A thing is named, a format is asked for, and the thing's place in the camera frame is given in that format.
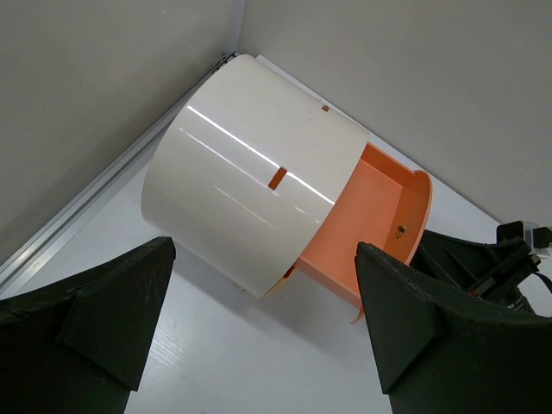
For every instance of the peach top drawer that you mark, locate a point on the peach top drawer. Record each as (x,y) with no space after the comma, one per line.
(384,203)

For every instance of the aluminium rail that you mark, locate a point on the aluminium rail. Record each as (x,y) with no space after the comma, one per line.
(28,260)

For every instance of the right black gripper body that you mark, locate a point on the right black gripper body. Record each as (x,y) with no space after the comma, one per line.
(472,267)

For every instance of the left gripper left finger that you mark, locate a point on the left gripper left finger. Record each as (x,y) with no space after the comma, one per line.
(80,345)

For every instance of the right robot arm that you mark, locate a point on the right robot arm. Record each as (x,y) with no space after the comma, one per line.
(532,244)

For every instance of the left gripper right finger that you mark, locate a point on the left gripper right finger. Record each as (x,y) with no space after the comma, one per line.
(438,349)

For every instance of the white cylindrical drawer cabinet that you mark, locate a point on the white cylindrical drawer cabinet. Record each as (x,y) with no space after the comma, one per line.
(248,171)

